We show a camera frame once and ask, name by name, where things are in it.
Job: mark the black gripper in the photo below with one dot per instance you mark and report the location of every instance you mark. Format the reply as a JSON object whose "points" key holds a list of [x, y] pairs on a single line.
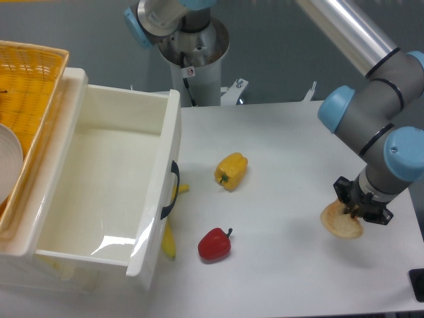
{"points": [[350, 194]]}

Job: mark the triangle bread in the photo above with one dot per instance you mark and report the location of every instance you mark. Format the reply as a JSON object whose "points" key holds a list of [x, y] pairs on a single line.
{"points": [[339, 223]]}

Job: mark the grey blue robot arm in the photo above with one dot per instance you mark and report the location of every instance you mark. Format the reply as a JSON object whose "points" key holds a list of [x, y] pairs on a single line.
{"points": [[362, 120]]}

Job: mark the upper white drawer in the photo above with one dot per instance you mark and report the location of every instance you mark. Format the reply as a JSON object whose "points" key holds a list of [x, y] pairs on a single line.
{"points": [[117, 184]]}

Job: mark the white drawer cabinet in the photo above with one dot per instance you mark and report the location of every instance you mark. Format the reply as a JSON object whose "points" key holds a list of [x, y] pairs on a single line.
{"points": [[30, 232]]}

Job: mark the black object at table edge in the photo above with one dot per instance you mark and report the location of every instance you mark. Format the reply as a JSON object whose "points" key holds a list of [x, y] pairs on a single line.
{"points": [[416, 277]]}

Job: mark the yellow bell pepper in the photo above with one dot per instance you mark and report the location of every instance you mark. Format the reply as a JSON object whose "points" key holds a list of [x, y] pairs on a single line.
{"points": [[231, 170]]}

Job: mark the red bell pepper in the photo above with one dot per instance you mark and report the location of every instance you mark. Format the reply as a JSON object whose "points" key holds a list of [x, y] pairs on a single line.
{"points": [[215, 244]]}

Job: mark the yellow banana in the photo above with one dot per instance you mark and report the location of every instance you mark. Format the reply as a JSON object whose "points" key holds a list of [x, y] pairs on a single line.
{"points": [[168, 243]]}

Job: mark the yellow plastic basket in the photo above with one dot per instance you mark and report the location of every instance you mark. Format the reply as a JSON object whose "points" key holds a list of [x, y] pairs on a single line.
{"points": [[30, 76]]}

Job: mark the white plate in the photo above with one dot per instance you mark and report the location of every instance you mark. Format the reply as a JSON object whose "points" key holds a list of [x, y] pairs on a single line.
{"points": [[11, 161]]}

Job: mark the white metal bracket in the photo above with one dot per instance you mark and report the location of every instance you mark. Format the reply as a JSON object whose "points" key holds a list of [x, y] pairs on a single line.
{"points": [[230, 95]]}

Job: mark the black drawer handle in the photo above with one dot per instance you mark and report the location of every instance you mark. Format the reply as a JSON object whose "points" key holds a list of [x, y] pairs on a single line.
{"points": [[166, 210]]}

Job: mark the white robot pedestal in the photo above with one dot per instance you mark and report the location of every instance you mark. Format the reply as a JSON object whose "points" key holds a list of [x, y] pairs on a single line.
{"points": [[195, 60]]}

